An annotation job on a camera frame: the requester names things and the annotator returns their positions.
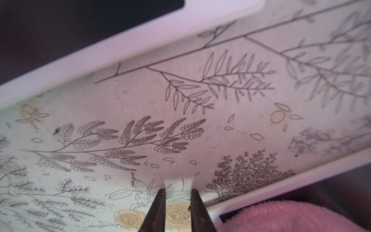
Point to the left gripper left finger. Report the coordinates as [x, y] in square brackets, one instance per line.
[155, 218]

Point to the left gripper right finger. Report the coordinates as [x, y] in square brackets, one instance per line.
[200, 219]

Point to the pink fluffy cloth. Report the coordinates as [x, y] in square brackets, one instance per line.
[289, 216]

